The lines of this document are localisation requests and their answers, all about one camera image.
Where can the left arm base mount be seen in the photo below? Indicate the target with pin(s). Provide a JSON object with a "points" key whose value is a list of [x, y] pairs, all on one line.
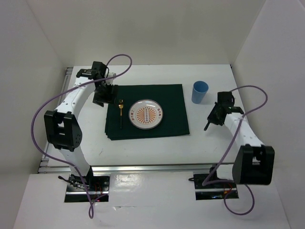
{"points": [[98, 189]]}

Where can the gold fork black handle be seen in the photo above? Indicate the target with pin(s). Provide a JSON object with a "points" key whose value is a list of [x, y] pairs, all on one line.
{"points": [[121, 106]]}

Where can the gold knife black handle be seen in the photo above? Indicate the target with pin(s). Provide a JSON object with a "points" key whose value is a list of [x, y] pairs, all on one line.
{"points": [[206, 127]]}

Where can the blue plastic cup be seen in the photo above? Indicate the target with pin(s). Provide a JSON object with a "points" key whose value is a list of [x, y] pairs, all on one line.
{"points": [[200, 88]]}

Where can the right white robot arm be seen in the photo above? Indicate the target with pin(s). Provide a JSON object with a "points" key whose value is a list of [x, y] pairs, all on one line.
{"points": [[254, 161]]}

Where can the aluminium table frame rail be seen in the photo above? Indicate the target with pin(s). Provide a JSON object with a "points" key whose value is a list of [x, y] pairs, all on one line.
{"points": [[197, 150]]}

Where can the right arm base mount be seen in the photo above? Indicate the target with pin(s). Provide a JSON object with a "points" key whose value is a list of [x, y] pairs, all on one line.
{"points": [[212, 191]]}

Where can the orange sunburst patterned plate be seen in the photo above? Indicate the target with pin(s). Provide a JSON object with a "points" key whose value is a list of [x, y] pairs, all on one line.
{"points": [[145, 114]]}

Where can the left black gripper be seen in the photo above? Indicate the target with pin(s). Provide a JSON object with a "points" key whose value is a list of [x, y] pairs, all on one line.
{"points": [[109, 98]]}

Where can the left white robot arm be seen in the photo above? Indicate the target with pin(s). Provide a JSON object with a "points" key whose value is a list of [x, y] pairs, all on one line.
{"points": [[62, 128]]}

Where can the dark green cloth napkin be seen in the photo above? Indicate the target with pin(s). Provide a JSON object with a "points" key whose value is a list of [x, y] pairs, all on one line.
{"points": [[169, 96]]}

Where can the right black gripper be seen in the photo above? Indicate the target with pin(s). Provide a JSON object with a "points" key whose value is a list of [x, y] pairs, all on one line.
{"points": [[212, 119]]}

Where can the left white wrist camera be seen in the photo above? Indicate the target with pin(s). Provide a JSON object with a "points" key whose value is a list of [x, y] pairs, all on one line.
{"points": [[110, 77]]}

